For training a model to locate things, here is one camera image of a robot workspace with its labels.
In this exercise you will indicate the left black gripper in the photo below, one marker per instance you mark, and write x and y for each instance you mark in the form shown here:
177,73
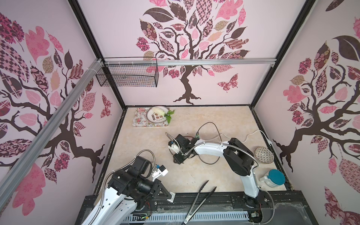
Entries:
153,194

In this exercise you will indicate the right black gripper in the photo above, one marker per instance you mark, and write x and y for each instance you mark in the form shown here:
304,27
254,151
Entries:
180,149

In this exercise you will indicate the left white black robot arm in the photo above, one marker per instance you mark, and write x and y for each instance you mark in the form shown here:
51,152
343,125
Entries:
112,209

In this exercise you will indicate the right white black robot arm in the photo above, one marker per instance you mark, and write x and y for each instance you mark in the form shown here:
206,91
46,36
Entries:
240,159

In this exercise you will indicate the black metal tongs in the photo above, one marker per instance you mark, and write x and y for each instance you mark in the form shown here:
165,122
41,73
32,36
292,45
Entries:
194,209

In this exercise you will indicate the white flower with leaves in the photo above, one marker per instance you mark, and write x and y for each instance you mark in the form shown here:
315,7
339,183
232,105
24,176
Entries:
162,113

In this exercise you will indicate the white patterned plate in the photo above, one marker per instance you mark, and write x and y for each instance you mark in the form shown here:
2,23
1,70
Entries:
156,114

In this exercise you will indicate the floral placemat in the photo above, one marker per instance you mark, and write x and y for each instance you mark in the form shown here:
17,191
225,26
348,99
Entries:
145,117

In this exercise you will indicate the patterned round bowl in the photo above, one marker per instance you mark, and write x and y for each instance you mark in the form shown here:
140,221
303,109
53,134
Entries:
264,155

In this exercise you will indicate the teal lid jar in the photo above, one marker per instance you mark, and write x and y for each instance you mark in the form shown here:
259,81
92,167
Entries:
273,178

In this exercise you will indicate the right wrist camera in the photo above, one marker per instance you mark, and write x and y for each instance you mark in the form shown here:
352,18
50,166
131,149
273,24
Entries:
173,146

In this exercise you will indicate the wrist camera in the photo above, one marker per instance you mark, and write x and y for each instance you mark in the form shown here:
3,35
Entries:
158,171
173,146

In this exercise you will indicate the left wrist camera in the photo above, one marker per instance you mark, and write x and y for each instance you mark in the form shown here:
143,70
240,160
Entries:
158,171

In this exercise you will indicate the black wire basket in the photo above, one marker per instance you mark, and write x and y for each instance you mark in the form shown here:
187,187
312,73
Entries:
129,72

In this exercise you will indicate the aluminium rail back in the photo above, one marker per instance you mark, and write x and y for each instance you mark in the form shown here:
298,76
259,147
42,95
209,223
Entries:
206,62

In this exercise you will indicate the aluminium rail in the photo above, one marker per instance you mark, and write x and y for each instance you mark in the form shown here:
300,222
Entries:
206,62
13,178

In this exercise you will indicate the aluminium rail left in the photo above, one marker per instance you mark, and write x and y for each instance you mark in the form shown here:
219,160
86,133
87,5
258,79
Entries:
13,178

